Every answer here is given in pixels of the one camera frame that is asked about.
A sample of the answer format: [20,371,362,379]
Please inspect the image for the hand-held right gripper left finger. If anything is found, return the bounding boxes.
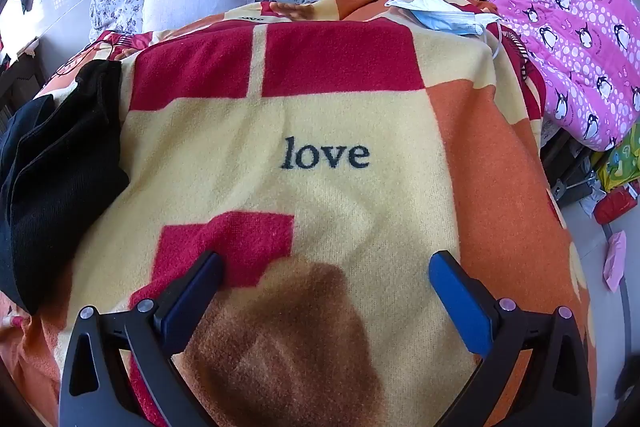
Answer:
[59,249,223,427]

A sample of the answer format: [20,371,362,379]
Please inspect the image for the pink packet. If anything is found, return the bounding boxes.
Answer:
[602,230,627,293]

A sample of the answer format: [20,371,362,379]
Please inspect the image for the black pants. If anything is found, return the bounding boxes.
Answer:
[0,60,132,315]

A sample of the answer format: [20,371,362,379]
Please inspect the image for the dark wooden cabinet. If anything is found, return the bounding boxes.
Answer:
[0,52,46,118]

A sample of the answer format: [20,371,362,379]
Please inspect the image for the dark bed frame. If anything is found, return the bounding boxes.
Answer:
[540,127,606,208]

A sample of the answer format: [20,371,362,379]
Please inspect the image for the green yellow plastic bag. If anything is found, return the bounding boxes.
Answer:
[597,124,640,193]

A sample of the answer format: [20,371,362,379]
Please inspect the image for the checked fleece blanket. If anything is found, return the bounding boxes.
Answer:
[0,0,598,427]

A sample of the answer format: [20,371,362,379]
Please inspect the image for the red plastic bag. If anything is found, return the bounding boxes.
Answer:
[592,187,638,225]

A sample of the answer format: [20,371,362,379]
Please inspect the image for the blue face mask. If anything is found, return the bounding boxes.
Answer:
[385,0,501,38]

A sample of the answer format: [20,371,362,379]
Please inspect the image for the pink penguin print quilt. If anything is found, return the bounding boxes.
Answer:
[312,0,640,153]

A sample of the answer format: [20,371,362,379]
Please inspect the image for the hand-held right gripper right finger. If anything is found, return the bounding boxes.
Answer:
[428,249,593,427]

